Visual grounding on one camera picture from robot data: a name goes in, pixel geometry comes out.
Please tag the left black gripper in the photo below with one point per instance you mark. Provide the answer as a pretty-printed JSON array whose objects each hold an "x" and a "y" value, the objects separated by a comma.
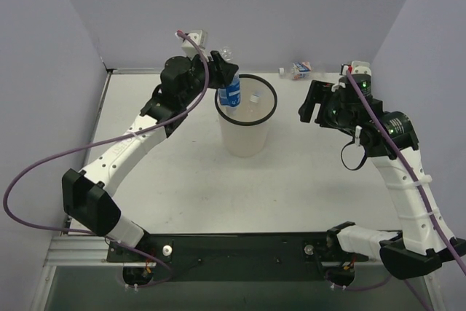
[{"x": 222, "y": 68}]

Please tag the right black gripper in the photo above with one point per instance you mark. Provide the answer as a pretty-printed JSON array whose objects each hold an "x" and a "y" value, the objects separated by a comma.
[{"x": 321, "y": 100}]

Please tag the white blue label plastic bottle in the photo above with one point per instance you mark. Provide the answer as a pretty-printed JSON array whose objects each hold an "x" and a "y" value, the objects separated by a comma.
[{"x": 298, "y": 70}]

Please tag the clear crushed plastic bottle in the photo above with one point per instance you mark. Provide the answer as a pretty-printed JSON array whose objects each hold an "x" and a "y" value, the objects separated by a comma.
[{"x": 254, "y": 105}]

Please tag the white bin with black rim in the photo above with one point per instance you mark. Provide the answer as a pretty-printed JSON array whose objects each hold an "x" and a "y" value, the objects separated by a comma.
[{"x": 242, "y": 135}]

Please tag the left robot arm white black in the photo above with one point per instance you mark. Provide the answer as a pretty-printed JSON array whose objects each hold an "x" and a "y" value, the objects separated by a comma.
[{"x": 87, "y": 194}]

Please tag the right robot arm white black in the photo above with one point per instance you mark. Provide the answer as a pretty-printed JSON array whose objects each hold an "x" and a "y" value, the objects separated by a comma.
[{"x": 389, "y": 141}]

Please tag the aluminium back rail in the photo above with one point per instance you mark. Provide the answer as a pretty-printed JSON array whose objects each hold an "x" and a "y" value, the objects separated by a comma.
[{"x": 159, "y": 70}]

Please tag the aluminium rail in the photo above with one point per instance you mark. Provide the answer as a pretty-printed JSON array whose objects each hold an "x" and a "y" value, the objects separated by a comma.
[
  {"x": 73, "y": 249},
  {"x": 159, "y": 70}
]

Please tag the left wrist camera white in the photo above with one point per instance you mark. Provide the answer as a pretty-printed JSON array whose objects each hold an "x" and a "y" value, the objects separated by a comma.
[{"x": 199, "y": 37}]

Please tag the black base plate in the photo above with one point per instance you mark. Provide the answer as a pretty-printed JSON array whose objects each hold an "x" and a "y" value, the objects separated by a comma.
[{"x": 232, "y": 270}]

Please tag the aluminium front rail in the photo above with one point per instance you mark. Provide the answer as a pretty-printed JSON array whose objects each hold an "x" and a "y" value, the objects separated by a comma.
[{"x": 73, "y": 249}]

